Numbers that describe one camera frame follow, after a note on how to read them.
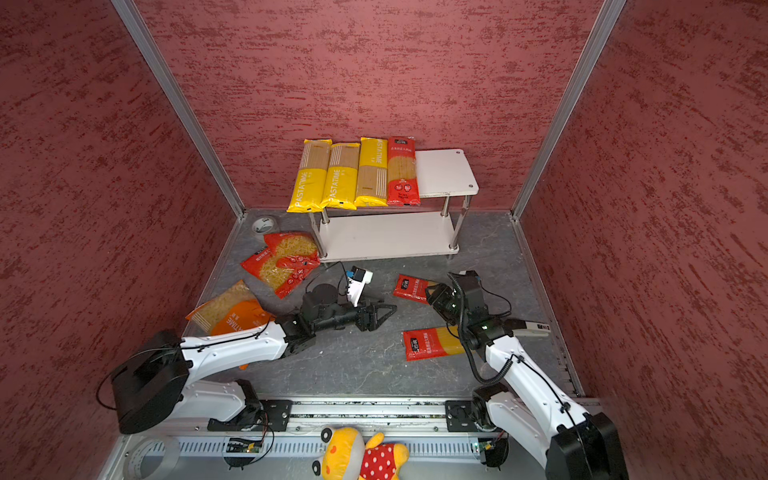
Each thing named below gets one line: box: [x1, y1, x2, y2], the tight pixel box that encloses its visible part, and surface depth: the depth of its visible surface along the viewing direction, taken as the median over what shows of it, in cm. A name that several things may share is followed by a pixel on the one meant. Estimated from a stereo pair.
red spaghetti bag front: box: [403, 326, 465, 362], surface depth 85 cm
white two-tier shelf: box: [308, 149, 479, 262], surface depth 105 cm
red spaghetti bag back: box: [393, 274, 439, 305], surface depth 98 cm
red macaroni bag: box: [240, 233, 321, 299], surface depth 100 cm
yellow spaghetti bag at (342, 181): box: [320, 143, 361, 211], surface depth 81 cm
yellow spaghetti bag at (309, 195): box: [287, 139, 333, 213], surface depth 80 cm
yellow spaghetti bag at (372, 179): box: [354, 137, 389, 207], surface depth 82 cm
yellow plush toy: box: [312, 427, 410, 480], surface depth 65 cm
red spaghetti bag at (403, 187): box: [387, 136, 421, 207], surface depth 81 cm
